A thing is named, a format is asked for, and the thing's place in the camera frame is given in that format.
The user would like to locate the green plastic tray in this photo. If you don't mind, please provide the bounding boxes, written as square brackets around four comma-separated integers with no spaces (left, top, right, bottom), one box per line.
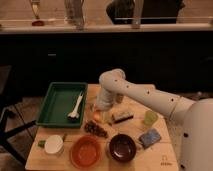
[36,82,87,128]

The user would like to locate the black chair frame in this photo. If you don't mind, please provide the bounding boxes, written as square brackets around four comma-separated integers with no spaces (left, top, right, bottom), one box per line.
[0,65,37,166]

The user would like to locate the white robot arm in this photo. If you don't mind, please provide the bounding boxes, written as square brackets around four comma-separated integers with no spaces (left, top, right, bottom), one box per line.
[96,69,213,171]

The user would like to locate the orange apple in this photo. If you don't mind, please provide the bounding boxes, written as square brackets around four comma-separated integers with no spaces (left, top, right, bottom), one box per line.
[93,111,101,122]

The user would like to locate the dark purple bowl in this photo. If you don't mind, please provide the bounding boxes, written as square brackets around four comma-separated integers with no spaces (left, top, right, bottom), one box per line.
[109,134,136,163]

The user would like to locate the light green plastic cup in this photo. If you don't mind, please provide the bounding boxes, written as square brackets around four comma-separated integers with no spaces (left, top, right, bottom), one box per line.
[143,110,158,126]

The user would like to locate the white lidded cup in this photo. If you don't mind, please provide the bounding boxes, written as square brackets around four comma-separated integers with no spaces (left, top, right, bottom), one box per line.
[44,135,64,155]

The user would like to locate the black and tan brush block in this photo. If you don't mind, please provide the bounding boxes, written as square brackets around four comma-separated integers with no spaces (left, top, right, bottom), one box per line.
[112,110,134,123]

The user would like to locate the bunch of dark grapes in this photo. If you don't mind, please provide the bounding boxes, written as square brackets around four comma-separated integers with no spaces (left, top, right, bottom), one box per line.
[84,121,108,138]

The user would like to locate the blue sponge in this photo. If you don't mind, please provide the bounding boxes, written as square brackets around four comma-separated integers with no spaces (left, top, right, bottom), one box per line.
[139,129,161,148]

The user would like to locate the orange-red bowl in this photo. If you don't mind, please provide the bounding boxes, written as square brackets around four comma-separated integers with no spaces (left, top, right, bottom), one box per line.
[69,135,102,169]

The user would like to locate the dark metal cup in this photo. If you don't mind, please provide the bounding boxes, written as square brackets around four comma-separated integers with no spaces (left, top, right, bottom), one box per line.
[115,94,124,103]

